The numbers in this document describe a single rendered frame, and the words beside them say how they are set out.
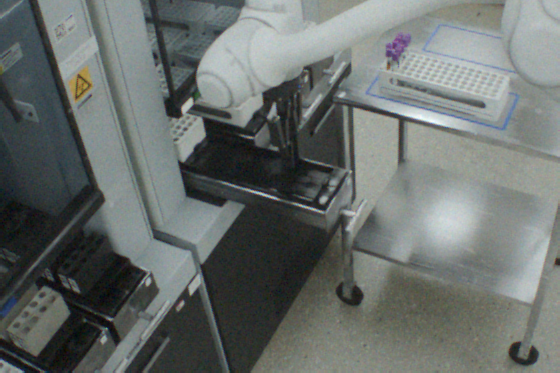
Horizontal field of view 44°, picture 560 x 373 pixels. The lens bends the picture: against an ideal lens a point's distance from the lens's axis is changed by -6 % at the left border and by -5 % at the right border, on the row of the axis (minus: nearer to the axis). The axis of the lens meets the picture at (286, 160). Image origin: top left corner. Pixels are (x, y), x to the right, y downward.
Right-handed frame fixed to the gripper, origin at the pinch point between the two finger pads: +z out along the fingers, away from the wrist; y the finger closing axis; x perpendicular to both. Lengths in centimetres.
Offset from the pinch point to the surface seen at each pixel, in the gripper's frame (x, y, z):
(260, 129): -11.7, -7.7, 3.9
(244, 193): -5.5, 11.3, 4.8
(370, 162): -18, -88, 85
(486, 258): 40, -34, 56
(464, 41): 22, -58, 2
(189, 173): -19.3, 11.2, 3.8
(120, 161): -20.2, 28.8, -14.3
